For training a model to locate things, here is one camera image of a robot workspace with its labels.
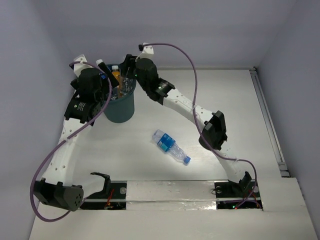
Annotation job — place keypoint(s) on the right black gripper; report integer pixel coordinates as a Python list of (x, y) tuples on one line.
[(129, 61)]

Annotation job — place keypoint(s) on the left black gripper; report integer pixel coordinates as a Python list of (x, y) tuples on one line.
[(110, 78)]

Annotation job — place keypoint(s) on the orange juice bottle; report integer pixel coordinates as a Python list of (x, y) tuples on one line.
[(116, 73)]

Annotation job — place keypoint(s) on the light blue label bottle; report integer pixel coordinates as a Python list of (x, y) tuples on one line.
[(169, 146)]

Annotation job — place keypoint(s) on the clear plastic bottle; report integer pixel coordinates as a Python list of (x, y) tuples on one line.
[(126, 85)]

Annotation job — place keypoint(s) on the blue label water bottle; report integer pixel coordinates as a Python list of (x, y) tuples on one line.
[(113, 80)]

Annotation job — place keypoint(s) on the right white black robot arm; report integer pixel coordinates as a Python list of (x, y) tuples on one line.
[(212, 125)]

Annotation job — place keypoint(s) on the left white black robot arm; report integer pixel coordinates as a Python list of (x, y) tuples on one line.
[(52, 183)]

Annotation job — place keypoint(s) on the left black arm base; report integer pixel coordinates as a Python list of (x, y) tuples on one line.
[(111, 197)]

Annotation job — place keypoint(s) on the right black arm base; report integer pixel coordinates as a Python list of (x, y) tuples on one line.
[(228, 199)]

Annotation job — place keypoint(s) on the dark green plastic bin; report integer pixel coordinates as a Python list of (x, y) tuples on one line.
[(121, 109)]

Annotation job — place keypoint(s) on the silver foil tape strip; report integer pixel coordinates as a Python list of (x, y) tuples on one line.
[(183, 195)]

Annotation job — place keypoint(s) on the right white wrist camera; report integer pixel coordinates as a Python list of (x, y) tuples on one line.
[(146, 51)]

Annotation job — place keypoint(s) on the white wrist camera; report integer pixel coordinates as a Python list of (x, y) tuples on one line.
[(146, 51), (78, 64)]

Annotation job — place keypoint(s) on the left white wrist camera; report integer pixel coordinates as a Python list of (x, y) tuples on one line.
[(78, 64)]

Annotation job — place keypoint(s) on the aluminium side rail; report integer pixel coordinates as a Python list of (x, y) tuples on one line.
[(284, 171)]

